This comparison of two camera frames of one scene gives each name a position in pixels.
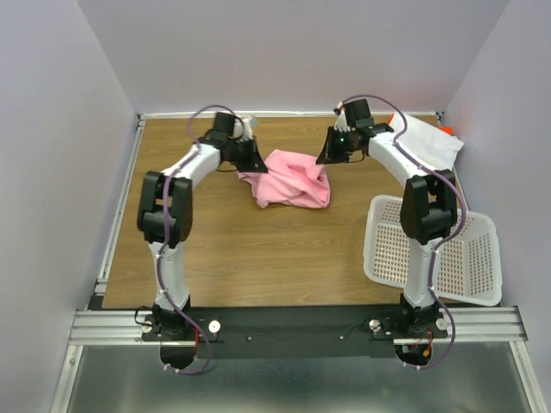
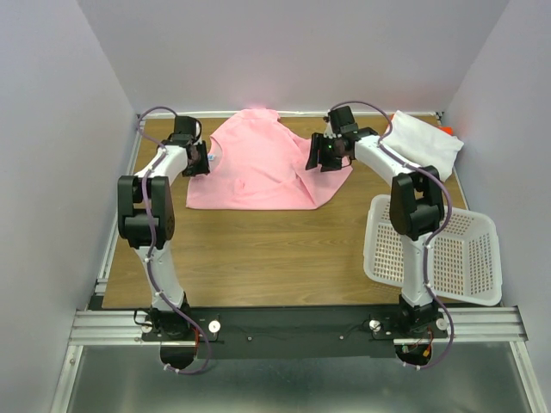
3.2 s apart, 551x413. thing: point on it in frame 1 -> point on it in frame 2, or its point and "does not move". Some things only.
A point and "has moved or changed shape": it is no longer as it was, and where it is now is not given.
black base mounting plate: x=294 y=332 does not move
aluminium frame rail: x=465 y=325 does not move
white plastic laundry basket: x=467 y=268 does not move
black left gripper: x=256 y=163 -> x=202 y=168
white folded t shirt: x=430 y=146 does not move
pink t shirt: x=291 y=178 has moved or changed shape
